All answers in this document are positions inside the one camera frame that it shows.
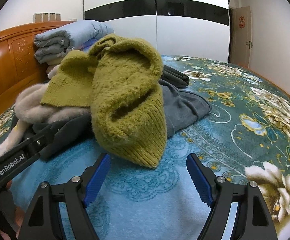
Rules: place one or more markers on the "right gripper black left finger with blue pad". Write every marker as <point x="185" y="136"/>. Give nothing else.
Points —
<point x="43" y="219"/>

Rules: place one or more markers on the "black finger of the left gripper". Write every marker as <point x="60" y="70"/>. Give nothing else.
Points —
<point x="26" y="153"/>

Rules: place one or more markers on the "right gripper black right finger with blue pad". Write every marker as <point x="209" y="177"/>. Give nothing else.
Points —
<point x="252" y="220"/>

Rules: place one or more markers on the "olive green knit sweater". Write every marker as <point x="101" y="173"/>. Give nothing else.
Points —
<point x="118" y="80"/>

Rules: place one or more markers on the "beige fluffy garment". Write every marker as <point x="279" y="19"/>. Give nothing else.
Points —
<point x="29" y="111"/>

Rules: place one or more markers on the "orange wooden headboard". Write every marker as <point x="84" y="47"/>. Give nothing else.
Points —
<point x="18" y="67"/>

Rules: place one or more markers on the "grey sweatshirt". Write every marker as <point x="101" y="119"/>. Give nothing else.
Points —
<point x="182" y="108"/>

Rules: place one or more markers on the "light blue folded quilt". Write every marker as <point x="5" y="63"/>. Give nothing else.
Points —
<point x="56" y="43"/>

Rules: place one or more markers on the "wooden picture frames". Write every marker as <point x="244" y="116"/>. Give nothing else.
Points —
<point x="46" y="17"/>

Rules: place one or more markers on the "dark black garment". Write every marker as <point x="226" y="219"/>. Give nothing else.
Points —
<point x="174" y="77"/>

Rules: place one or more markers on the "brown room door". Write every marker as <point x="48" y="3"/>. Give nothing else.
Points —
<point x="242" y="36"/>

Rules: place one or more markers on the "white black wardrobe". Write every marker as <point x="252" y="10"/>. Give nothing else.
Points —
<point x="198" y="28"/>

